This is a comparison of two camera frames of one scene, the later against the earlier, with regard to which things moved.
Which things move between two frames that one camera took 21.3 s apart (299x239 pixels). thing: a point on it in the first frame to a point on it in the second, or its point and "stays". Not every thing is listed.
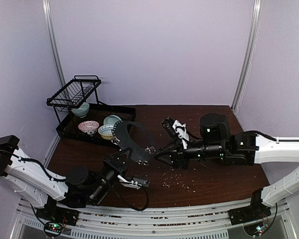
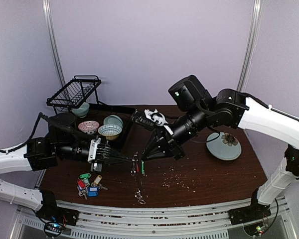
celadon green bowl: [81, 112] stays
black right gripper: [180, 156] to [168, 144]
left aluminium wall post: [46, 7] stays
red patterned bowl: [89, 127] stays
